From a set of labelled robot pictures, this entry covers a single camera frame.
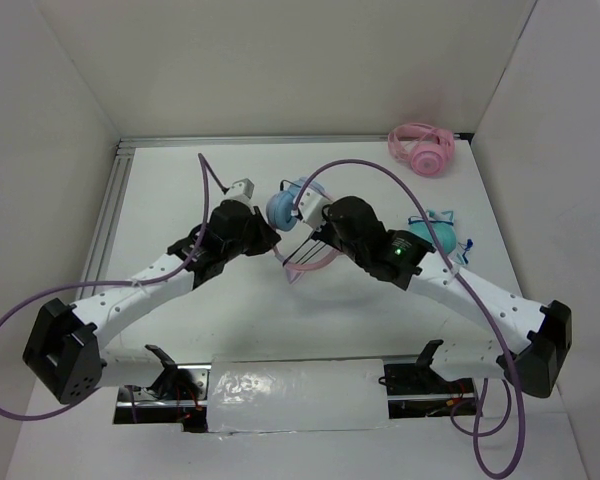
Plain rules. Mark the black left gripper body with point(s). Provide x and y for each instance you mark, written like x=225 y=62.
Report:
x=236 y=247

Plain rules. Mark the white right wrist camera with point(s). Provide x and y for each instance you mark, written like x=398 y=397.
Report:
x=308 y=207

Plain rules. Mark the white taped cover plate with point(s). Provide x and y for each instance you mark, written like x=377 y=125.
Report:
x=303 y=396

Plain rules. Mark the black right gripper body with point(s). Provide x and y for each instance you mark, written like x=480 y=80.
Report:
x=348 y=246

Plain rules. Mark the teal cat-ear headphones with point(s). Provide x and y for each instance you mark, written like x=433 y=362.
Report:
x=443 y=224

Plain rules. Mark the blue pink cat-ear headphones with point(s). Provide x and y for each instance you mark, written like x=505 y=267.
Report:
x=279 y=211

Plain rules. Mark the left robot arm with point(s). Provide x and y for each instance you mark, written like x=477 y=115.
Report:
x=65 y=344

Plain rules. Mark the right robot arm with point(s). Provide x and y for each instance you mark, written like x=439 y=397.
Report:
x=532 y=340

